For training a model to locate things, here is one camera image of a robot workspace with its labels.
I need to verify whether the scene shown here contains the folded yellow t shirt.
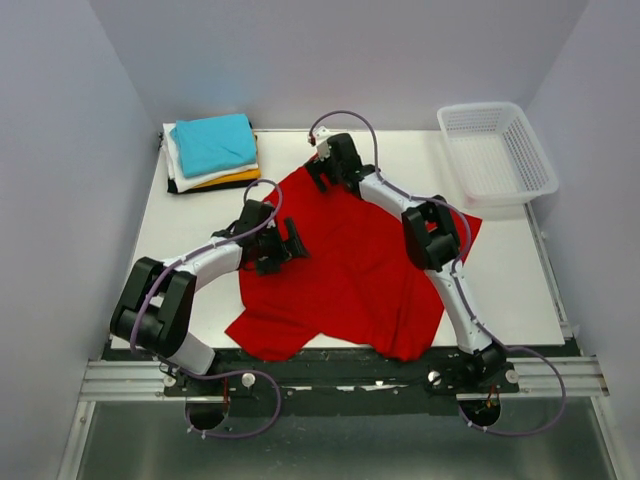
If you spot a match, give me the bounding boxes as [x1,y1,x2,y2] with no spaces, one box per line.
[195,168,261,189]

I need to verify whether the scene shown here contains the folded black t shirt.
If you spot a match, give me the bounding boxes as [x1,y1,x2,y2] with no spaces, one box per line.
[166,133,260,196]

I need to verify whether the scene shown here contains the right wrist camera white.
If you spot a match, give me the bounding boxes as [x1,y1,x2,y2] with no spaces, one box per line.
[308,127,332,159]

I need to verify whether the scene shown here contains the white plastic basket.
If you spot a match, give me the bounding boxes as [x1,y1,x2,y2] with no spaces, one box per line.
[437,102,559,208]

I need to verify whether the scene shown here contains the folded white t shirt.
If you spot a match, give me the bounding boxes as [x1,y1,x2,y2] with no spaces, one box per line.
[162,121,260,193]

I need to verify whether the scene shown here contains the black mounting base plate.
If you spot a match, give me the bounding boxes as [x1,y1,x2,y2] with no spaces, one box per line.
[102,344,521,419]

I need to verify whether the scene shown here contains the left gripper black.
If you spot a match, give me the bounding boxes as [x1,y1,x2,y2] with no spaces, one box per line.
[255,218,309,276]

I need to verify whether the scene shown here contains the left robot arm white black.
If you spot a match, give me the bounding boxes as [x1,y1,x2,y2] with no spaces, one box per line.
[110,200,310,395]

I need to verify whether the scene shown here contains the folded cyan t shirt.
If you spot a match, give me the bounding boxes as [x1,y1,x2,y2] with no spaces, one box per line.
[170,114,257,178]

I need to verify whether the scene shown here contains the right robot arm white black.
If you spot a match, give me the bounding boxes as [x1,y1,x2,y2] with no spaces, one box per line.
[305,127,507,392]

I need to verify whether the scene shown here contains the red t shirt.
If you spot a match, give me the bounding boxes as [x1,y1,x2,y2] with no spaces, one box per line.
[224,163,484,364]

